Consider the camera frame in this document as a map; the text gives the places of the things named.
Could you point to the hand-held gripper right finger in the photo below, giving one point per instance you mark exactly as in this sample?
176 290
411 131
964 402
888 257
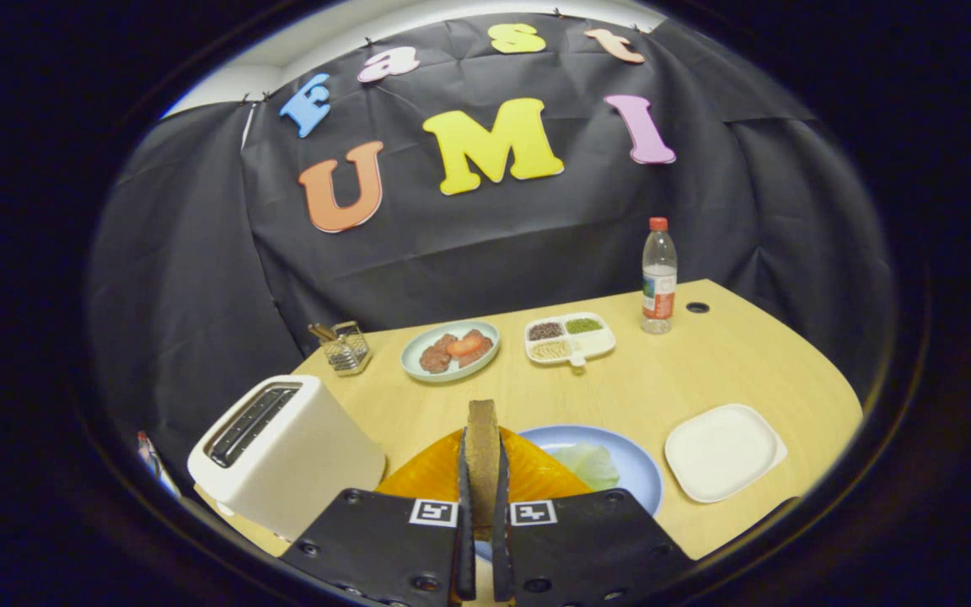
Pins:
502 548

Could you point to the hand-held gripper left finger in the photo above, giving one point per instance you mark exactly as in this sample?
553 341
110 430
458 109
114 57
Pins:
465 539

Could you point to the dark brown bread slice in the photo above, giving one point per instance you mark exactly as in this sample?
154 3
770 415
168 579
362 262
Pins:
483 455

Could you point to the green lettuce leaf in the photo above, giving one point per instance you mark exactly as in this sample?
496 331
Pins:
591 468

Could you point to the blue round plate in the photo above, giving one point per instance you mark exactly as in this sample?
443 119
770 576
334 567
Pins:
637 480

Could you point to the white toaster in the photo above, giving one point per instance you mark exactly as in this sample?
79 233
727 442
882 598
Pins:
308 472

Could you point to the brown meat slice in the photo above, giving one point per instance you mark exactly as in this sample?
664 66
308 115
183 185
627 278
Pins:
435 358

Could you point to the pale green round plate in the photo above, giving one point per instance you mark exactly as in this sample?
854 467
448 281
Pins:
411 358

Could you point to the red tomato slice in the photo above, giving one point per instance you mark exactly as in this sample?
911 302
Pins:
464 344

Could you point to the white divided condiment dish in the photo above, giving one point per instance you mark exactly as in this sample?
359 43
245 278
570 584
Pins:
595 344

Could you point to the small white square plate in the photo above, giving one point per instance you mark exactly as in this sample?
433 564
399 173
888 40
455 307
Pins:
721 455

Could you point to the black backdrop cloth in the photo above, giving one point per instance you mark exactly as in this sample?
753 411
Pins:
494 244

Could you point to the clear bottle with red cap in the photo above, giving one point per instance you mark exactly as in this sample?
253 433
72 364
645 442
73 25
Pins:
659 295

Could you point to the red and white object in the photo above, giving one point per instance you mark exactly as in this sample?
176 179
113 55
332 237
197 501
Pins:
152 455

